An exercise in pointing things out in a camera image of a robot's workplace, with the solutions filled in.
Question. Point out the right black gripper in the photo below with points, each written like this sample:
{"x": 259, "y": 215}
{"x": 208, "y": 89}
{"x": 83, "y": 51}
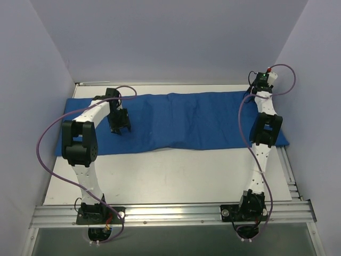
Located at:
{"x": 261, "y": 87}

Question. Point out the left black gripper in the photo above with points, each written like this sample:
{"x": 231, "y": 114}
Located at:
{"x": 119, "y": 120}

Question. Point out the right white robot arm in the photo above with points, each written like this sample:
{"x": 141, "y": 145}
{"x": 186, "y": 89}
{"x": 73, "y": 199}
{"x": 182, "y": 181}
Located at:
{"x": 263, "y": 136}

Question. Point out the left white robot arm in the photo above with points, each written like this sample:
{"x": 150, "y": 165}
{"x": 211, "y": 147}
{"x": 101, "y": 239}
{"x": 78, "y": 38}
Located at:
{"x": 79, "y": 145}

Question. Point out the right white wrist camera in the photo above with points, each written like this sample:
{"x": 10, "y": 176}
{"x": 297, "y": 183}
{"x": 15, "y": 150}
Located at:
{"x": 272, "y": 76}

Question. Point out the back aluminium rail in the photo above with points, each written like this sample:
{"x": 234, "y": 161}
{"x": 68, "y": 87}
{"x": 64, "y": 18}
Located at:
{"x": 110, "y": 83}

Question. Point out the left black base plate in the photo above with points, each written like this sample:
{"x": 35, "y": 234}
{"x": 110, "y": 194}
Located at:
{"x": 96, "y": 215}

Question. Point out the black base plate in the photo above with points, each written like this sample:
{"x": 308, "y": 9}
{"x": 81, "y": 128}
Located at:
{"x": 96, "y": 215}
{"x": 232, "y": 213}

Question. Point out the front aluminium rail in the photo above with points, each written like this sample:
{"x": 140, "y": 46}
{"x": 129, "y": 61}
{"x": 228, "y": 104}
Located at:
{"x": 163, "y": 215}

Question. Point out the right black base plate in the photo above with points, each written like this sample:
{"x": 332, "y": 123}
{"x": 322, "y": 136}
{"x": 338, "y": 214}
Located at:
{"x": 232, "y": 213}

